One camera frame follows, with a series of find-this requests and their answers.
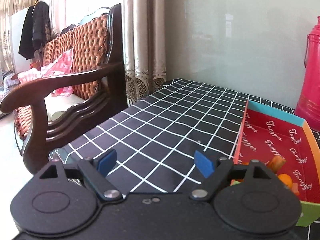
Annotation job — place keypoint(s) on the black white checked tablecloth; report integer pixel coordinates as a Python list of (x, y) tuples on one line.
[(156, 138)]

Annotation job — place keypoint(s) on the carrot piece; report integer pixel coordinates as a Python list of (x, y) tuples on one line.
[(295, 189), (276, 163)]

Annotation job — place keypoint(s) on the wooden woven sofa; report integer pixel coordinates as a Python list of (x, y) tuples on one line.
[(98, 77)]

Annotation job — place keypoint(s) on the pink thermos flask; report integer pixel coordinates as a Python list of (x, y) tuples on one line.
[(308, 102)]

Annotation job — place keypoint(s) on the colourful red cardboard tray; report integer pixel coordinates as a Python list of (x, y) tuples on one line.
[(266, 132)]

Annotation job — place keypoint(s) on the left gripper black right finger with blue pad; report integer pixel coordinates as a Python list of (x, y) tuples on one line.
[(215, 171)]

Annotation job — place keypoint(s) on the black hanging coat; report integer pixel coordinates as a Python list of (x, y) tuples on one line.
[(36, 30)]

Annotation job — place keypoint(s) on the pink plastic bag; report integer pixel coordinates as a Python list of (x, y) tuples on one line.
[(62, 65)]

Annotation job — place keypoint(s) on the beige curtain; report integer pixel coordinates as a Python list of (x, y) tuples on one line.
[(143, 24)]

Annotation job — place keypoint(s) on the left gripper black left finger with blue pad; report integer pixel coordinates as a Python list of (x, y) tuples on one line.
[(94, 172)]

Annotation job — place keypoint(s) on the large orange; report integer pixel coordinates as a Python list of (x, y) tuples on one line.
[(286, 179)]

